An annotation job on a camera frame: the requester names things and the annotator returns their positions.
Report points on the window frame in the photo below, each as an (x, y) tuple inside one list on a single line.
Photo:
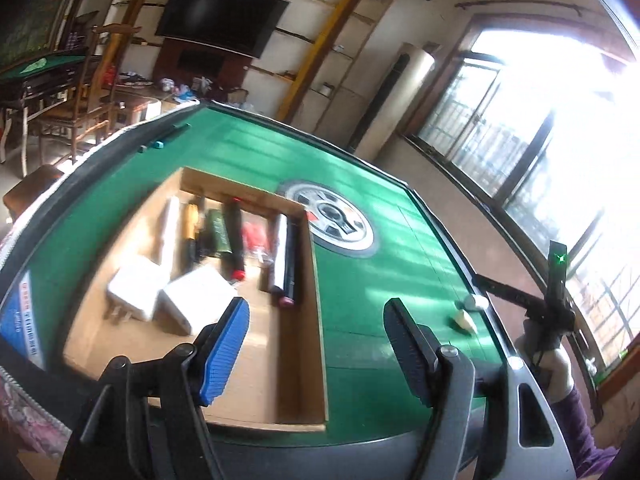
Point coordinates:
[(538, 117)]

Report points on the olive green lighter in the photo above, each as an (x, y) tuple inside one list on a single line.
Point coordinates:
[(215, 234)]

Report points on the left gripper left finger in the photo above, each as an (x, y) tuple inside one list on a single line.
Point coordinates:
[(217, 348)]

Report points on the right gloved hand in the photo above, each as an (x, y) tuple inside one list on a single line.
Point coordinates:
[(551, 368)]

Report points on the purple sleeve forearm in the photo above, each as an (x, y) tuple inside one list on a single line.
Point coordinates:
[(588, 460)]

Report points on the orange black ballpoint pen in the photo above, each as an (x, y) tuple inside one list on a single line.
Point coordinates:
[(190, 249)]

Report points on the black marker red ends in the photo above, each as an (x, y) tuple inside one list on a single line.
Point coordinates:
[(233, 222)]

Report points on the red candle clear box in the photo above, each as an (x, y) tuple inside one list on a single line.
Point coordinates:
[(256, 240)]

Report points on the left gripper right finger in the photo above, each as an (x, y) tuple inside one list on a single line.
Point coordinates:
[(415, 351)]

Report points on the round dice control panel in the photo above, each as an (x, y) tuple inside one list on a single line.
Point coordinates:
[(335, 223)]

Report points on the black marker maroon cap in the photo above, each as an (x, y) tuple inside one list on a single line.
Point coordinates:
[(288, 299)]

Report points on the white cylinder bottle far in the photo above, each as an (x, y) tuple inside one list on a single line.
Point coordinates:
[(475, 303)]

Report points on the white charger with prongs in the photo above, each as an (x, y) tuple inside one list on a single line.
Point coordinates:
[(197, 298)]

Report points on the silver marker pen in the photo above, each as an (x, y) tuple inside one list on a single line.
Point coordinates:
[(279, 245)]

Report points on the cardboard box tray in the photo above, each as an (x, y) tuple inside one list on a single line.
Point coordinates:
[(278, 382)]

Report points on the wall television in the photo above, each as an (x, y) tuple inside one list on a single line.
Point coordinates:
[(239, 26)]

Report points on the white barrel pen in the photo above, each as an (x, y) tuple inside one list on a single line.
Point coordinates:
[(168, 234)]

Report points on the wooden chair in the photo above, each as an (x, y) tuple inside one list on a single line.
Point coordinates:
[(90, 107)]

